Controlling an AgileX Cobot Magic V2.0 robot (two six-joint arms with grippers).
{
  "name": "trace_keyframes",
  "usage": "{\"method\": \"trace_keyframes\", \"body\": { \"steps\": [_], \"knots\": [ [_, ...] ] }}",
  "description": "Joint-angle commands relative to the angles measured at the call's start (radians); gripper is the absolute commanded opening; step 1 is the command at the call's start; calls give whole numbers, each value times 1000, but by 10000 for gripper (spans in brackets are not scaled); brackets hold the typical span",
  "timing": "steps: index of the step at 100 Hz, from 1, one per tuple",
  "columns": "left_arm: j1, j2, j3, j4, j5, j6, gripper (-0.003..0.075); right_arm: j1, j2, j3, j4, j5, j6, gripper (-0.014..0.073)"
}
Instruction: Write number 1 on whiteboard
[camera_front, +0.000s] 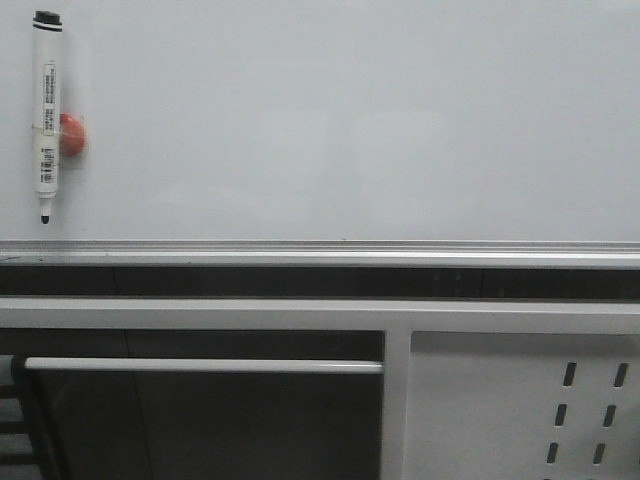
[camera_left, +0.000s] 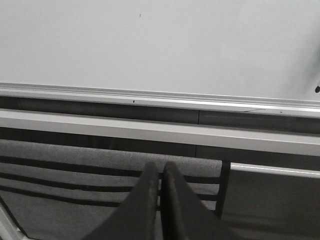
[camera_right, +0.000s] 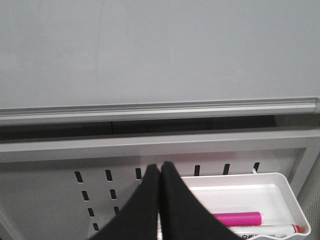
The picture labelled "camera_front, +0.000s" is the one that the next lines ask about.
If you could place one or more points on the red round magnet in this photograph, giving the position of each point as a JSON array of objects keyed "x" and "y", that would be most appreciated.
[{"x": 72, "y": 137}]

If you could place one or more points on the white whiteboard marker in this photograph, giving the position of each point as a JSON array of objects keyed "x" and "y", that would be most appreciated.
[{"x": 46, "y": 93}]

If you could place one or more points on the white perforated pegboard panel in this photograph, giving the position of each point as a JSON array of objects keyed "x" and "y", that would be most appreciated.
[{"x": 522, "y": 406}]

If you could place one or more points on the white horizontal metal rod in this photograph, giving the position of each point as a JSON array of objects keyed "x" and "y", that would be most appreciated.
[{"x": 204, "y": 365}]

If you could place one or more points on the white metal stand frame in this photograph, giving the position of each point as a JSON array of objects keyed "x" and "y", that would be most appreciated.
[{"x": 399, "y": 319}]

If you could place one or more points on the white whiteboard with aluminium frame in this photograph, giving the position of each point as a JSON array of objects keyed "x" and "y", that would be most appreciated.
[{"x": 468, "y": 133}]

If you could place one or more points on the black chair frame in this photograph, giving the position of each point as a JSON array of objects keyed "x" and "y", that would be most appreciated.
[{"x": 26, "y": 451}]

